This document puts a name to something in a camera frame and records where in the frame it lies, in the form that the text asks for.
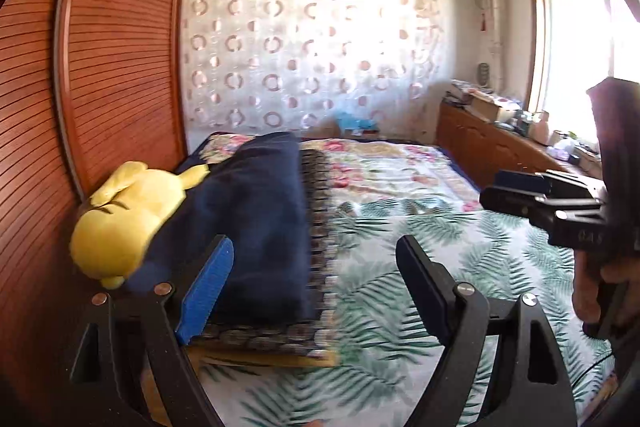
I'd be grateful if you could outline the tissue pack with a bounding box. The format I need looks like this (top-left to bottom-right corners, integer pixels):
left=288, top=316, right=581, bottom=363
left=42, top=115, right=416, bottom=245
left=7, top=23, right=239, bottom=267
left=549, top=139, right=576, bottom=162

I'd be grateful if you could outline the wooden low cabinet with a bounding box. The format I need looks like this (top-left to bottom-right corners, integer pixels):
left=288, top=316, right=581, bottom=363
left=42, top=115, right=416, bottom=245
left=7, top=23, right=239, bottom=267
left=436, top=99, right=606, bottom=192

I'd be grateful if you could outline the floral cloth pile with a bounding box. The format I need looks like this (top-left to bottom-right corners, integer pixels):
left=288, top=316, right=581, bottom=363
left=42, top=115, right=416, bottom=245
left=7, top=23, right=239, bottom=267
left=450, top=79, right=521, bottom=105

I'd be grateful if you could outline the person's right hand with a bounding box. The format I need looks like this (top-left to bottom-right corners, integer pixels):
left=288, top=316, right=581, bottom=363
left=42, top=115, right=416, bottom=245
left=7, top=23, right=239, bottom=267
left=571, top=249, right=640, bottom=325

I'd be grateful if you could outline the dark circle-patterned pillow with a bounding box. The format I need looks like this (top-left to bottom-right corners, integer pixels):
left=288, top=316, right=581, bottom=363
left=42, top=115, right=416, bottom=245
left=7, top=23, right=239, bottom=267
left=172, top=134, right=342, bottom=369

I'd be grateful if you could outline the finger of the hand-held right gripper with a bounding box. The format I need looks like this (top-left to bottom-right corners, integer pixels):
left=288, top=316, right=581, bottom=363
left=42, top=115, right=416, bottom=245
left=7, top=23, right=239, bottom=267
left=479, top=185, right=604, bottom=228
left=492, top=169, right=606, bottom=204

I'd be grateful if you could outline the yellow plush toy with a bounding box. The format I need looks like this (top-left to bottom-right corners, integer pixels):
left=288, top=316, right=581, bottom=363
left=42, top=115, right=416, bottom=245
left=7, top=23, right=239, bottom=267
left=69, top=161, right=210, bottom=290

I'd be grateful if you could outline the wooden-framed window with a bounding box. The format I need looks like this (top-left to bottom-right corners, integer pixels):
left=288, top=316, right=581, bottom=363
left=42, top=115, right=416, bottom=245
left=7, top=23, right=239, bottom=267
left=527, top=0, right=640, bottom=142

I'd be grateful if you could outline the cardboard box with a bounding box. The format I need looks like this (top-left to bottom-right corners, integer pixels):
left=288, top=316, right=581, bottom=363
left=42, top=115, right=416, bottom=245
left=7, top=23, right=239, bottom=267
left=470, top=94, right=518, bottom=122

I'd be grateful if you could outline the light blue plastic bag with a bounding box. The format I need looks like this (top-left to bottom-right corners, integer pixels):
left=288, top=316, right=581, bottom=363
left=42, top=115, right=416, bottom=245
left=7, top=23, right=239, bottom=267
left=334, top=109, right=378, bottom=132

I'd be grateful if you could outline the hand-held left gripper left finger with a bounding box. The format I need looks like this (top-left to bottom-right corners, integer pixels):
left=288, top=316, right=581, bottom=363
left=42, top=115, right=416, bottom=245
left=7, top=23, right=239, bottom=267
left=69, top=234, right=236, bottom=427

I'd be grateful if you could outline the circle-patterned sheer curtain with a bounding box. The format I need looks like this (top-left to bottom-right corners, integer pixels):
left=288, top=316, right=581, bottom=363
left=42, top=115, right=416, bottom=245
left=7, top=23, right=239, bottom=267
left=182, top=0, right=456, bottom=140

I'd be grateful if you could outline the wooden louvred wardrobe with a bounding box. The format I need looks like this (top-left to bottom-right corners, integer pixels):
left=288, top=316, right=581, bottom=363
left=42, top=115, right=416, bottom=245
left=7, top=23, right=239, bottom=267
left=0, top=0, right=201, bottom=427

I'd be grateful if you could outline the pink thermos jug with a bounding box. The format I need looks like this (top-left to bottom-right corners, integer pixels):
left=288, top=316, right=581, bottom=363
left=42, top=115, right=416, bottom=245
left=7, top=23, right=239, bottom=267
left=534, top=109, right=551, bottom=145

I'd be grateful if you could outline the navy printed t-shirt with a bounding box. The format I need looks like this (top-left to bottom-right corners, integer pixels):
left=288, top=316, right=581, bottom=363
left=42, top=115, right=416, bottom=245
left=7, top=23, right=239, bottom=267
left=125, top=132, right=316, bottom=323

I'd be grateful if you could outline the pale window curtain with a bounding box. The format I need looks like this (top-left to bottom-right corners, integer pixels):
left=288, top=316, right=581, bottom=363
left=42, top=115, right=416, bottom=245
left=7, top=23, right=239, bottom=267
left=475, top=0, right=506, bottom=90

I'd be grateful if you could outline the floral bedsheet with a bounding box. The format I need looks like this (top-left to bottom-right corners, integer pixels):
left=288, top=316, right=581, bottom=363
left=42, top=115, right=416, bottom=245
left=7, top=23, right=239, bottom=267
left=192, top=132, right=621, bottom=427

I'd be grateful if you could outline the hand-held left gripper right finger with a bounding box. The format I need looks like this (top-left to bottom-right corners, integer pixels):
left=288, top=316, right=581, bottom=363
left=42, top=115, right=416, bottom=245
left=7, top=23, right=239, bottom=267
left=395, top=234, right=579, bottom=427

